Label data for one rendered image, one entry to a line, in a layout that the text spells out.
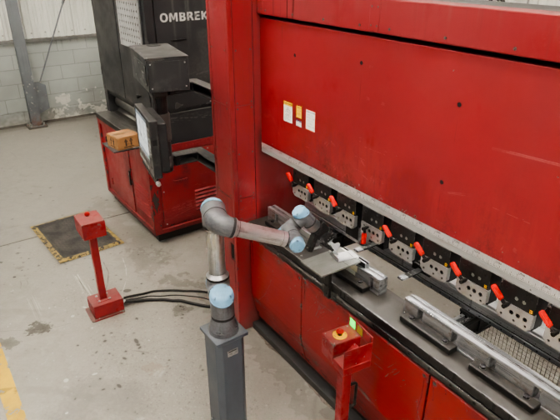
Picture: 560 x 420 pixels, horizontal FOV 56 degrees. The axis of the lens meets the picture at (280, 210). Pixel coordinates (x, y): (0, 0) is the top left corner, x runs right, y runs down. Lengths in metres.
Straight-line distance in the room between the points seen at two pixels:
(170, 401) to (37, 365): 1.00
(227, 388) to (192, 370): 0.85
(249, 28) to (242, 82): 0.30
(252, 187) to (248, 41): 0.90
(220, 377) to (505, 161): 1.69
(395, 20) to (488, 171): 0.72
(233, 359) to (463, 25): 1.83
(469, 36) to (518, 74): 0.23
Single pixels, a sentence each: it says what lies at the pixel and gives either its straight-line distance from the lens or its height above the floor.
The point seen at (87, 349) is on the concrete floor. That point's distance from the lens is 4.01.
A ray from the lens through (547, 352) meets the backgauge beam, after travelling 2.62.
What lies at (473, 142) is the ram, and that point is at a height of 1.83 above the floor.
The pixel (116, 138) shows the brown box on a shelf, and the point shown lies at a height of 1.09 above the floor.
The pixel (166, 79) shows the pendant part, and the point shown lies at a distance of 3.15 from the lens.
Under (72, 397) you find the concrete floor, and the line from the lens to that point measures 3.69.
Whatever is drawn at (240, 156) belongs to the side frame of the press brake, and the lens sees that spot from 3.30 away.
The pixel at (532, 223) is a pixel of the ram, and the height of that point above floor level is 1.60.
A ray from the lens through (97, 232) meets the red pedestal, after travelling 3.90.
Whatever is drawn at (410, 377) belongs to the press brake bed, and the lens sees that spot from 2.68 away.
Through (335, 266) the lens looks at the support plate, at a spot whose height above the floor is 1.00.
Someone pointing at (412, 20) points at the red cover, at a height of 2.23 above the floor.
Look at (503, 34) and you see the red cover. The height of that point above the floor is 2.22.
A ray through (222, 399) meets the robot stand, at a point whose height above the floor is 0.40.
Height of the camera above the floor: 2.47
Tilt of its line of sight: 26 degrees down
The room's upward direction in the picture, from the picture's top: straight up
